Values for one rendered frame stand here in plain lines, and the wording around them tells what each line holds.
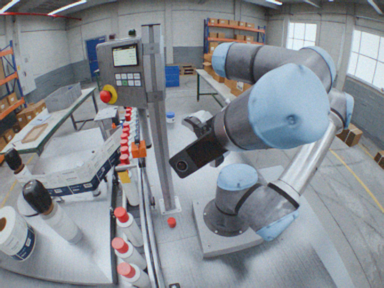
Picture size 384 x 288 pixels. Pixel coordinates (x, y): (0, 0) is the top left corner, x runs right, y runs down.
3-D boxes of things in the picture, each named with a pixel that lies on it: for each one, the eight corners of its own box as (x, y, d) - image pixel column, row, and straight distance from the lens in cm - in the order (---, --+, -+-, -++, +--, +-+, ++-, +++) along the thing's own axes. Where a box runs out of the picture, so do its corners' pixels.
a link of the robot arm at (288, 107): (343, 111, 20) (312, 167, 14) (281, 127, 27) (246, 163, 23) (304, 45, 19) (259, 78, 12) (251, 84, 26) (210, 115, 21)
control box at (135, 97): (124, 95, 61) (117, 41, 59) (167, 98, 51) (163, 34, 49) (104, 106, 54) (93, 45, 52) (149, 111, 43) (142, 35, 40)
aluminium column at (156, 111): (164, 202, 77) (140, 26, 45) (174, 200, 77) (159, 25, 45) (166, 210, 74) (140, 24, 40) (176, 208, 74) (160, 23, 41)
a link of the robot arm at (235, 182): (232, 182, 64) (238, 152, 55) (259, 204, 59) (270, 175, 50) (207, 196, 58) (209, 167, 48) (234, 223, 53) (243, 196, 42)
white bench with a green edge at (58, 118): (75, 128, 391) (64, 94, 369) (105, 124, 358) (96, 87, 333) (31, 199, 274) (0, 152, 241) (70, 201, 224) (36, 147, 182)
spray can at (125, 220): (131, 235, 66) (111, 204, 49) (144, 233, 65) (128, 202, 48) (132, 248, 64) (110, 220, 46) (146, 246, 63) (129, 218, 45)
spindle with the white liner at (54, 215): (66, 226, 81) (25, 176, 63) (83, 225, 76) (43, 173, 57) (63, 244, 77) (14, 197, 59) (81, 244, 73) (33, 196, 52)
